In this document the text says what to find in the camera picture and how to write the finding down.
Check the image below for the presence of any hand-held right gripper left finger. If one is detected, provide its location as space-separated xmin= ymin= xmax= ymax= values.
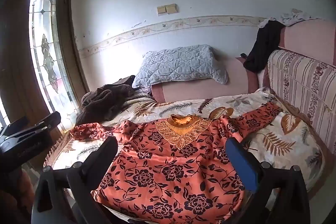
xmin=31 ymin=136 xmax=118 ymax=224

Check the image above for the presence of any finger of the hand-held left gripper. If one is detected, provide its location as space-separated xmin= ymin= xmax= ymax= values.
xmin=26 ymin=111 xmax=62 ymax=134

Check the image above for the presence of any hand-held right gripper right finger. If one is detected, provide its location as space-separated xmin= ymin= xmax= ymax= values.
xmin=225 ymin=137 xmax=315 ymax=224

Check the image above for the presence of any orange floral blouse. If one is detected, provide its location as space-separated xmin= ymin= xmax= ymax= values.
xmin=70 ymin=102 xmax=282 ymax=224

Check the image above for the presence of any cream leaf print blanket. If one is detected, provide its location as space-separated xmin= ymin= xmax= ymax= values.
xmin=43 ymin=86 xmax=326 ymax=224

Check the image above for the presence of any brown fuzzy garment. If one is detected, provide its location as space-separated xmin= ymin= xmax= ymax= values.
xmin=76 ymin=83 xmax=137 ymax=125

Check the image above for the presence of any tall stained glass panel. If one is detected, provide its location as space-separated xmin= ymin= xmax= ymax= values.
xmin=28 ymin=0 xmax=80 ymax=119

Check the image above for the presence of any dark bag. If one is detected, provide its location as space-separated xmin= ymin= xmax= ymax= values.
xmin=113 ymin=75 xmax=136 ymax=88

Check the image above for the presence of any brown wooden door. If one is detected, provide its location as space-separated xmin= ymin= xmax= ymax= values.
xmin=0 ymin=0 xmax=90 ymax=135

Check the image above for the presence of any pink pillow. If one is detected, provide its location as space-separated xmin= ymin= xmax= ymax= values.
xmin=151 ymin=18 xmax=336 ymax=104

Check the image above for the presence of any striped floral sofa cushion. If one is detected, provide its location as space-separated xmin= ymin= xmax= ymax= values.
xmin=262 ymin=49 xmax=336 ymax=161

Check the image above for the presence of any black garment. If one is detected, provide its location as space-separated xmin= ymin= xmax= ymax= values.
xmin=243 ymin=21 xmax=286 ymax=73

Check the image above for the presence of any grey quilted pillow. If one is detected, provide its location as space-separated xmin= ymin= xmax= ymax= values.
xmin=132 ymin=44 xmax=229 ymax=89

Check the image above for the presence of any white crumpled cloth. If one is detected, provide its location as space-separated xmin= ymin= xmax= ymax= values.
xmin=257 ymin=9 xmax=326 ymax=29

